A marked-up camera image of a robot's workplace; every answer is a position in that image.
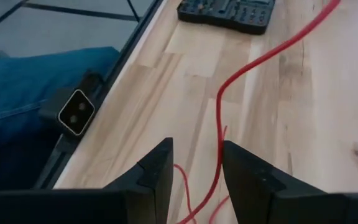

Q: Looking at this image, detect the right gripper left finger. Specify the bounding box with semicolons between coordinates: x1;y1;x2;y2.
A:
0;138;174;224

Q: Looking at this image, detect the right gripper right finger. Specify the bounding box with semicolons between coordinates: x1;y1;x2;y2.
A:
222;139;358;224

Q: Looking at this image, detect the red cord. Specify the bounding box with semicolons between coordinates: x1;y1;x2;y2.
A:
174;0;341;224

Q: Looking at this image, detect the person's leg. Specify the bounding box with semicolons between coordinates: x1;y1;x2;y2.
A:
0;46;121;147

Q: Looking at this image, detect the black table-level camera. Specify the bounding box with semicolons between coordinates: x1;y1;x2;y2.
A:
39;70;104;138

